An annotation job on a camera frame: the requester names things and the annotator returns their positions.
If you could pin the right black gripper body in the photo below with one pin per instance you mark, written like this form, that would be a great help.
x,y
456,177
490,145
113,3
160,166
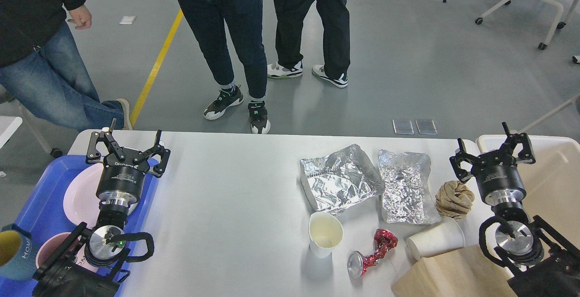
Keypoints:
x,y
499,184

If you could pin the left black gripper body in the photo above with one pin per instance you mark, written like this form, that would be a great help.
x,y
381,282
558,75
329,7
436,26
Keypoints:
x,y
121,183

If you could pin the pink plate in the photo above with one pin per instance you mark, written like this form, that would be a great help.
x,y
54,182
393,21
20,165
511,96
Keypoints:
x,y
82,202

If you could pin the pink mug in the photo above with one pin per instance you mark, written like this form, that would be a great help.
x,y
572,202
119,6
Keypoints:
x,y
50,246

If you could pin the dark teal mug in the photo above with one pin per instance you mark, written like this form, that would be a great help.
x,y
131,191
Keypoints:
x,y
18,253

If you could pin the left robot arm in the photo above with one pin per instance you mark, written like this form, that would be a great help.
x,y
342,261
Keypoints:
x,y
106,244

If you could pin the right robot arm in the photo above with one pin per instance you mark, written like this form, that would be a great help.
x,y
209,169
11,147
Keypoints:
x,y
543,262

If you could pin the crumpled brown paper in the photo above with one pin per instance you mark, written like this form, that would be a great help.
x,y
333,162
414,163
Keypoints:
x,y
454,199

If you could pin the beige plastic bin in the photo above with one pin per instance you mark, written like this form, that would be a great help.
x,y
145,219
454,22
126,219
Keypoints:
x,y
552,184

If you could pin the right floor plate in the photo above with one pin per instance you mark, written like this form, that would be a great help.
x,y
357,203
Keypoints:
x,y
426,126

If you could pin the floor plate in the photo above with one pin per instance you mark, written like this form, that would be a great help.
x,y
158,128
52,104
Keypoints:
x,y
403,126
426,126

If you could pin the narrow crumpled foil sheet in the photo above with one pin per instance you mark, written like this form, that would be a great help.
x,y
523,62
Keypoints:
x,y
406,197

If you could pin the left floor plate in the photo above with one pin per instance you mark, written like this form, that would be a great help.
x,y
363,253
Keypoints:
x,y
403,126

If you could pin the lying white paper cup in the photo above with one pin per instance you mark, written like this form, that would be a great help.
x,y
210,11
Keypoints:
x,y
441,238

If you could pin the white side table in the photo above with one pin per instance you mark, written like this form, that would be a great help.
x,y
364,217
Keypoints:
x,y
8,126

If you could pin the person in blue jeans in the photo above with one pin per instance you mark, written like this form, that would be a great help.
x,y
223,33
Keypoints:
x,y
42,68

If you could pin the crushed red can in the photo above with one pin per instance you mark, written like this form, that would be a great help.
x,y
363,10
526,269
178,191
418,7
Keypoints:
x,y
358,263

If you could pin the large crumpled foil sheet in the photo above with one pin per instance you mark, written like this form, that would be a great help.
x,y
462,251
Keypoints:
x,y
340,180

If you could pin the upright white paper cup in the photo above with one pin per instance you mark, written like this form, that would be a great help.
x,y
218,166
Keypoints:
x,y
325,233

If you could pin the person in dark jeans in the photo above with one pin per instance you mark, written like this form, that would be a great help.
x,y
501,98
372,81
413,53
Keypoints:
x,y
211,21

